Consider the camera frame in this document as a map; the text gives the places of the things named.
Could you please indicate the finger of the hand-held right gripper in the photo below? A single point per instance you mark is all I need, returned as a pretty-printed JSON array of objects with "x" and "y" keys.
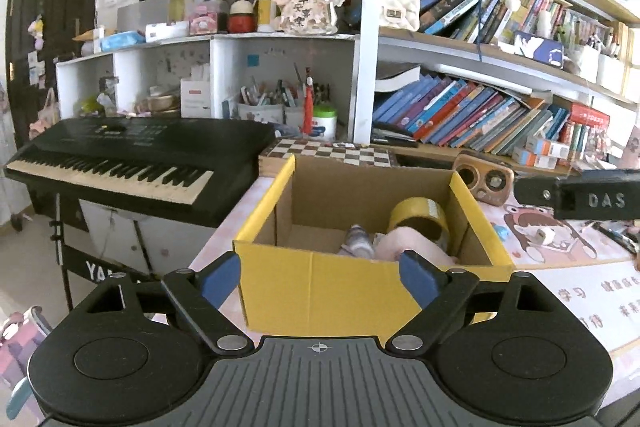
[{"x": 535, "y": 192}]

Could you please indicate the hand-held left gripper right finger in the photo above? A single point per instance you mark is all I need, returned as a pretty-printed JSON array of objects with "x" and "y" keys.
[{"x": 417, "y": 279}]

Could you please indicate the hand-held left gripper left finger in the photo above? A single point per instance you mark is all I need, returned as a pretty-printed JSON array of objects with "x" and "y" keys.
[{"x": 220, "y": 279}]

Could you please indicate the pink tissue roll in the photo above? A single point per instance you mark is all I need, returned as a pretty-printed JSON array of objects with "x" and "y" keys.
[{"x": 410, "y": 243}]

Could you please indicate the small clear bottle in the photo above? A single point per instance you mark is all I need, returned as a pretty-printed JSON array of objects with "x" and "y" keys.
[{"x": 359, "y": 241}]

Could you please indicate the yellow-brown tape roll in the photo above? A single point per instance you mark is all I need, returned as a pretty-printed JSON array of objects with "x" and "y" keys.
[{"x": 415, "y": 207}]

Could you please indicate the yellow cardboard box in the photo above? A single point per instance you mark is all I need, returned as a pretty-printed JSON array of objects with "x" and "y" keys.
[{"x": 325, "y": 287}]

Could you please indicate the stack of small orange-white boxes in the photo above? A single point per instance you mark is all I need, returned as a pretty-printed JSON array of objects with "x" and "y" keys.
[{"x": 542, "y": 152}]

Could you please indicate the small white tape dispenser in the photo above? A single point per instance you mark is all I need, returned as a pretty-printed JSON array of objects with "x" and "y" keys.
[{"x": 545, "y": 235}]

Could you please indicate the wooden retro speaker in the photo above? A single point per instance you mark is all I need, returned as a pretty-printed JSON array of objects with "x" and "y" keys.
[{"x": 482, "y": 179}]

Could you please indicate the red book box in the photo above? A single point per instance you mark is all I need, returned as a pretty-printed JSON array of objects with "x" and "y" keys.
[{"x": 590, "y": 114}]

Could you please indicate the row of leaning blue books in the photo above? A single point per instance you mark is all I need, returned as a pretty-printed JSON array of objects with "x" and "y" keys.
[{"x": 460, "y": 112}]

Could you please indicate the black keyboard stand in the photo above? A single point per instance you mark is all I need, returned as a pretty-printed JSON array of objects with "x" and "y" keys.
[{"x": 95, "y": 269}]

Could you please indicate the white storage containers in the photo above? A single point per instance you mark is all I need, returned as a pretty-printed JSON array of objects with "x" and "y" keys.
[{"x": 600, "y": 67}]

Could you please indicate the black stapler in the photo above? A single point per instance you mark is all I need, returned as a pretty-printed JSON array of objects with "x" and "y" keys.
[{"x": 392, "y": 139}]

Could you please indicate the blue and white box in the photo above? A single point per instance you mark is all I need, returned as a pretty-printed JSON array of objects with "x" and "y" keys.
[{"x": 537, "y": 49}]

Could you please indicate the black electronic keyboard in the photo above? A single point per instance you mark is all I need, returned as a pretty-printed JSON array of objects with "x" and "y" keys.
[{"x": 150, "y": 142}]

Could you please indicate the wooden chessboard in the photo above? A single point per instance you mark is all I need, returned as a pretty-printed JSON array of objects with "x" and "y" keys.
[{"x": 325, "y": 153}]

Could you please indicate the pen holder with pens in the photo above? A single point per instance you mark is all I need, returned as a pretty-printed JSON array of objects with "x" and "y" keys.
[{"x": 260, "y": 112}]

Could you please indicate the white jar with green lid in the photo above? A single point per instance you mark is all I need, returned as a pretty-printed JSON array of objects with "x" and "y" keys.
[{"x": 325, "y": 124}]

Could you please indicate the white carton with red label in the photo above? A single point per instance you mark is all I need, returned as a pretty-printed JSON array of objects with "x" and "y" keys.
[{"x": 196, "y": 99}]

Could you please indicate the row of mixed colourful books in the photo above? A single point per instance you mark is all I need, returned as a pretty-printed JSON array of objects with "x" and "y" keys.
[{"x": 500, "y": 9}]

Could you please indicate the red hanging tassel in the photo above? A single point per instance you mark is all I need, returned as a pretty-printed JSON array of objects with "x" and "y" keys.
[{"x": 308, "y": 107}]

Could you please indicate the white cubby shelf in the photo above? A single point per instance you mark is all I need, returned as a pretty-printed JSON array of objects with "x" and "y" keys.
[{"x": 220, "y": 77}]

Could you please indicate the pink printed bag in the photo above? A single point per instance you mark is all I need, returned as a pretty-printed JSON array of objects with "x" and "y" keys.
[{"x": 20, "y": 347}]

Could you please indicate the white quilted handbag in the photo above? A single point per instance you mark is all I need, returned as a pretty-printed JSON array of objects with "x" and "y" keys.
[{"x": 399, "y": 12}]

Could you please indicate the wooden bookshelf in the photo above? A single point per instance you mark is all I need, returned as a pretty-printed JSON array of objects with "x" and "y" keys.
[{"x": 367, "y": 32}]

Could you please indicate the flat white box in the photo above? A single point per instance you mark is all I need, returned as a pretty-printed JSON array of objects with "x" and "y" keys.
[{"x": 167, "y": 33}]

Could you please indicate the blue tissue pack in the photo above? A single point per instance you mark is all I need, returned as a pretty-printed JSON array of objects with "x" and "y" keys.
[{"x": 122, "y": 42}]

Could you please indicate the pink gift box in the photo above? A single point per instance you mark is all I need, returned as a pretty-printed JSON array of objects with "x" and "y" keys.
[{"x": 202, "y": 22}]

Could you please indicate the red round doll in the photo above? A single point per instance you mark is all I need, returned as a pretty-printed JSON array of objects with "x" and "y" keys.
[{"x": 242, "y": 19}]

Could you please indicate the yellow white mug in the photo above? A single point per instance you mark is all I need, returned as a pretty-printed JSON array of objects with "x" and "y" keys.
[{"x": 268, "y": 12}]

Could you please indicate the grey metal box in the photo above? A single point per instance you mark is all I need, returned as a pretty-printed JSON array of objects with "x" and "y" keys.
[{"x": 140, "y": 17}]

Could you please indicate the dark wooden door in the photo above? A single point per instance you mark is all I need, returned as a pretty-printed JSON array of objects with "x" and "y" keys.
[{"x": 50, "y": 32}]

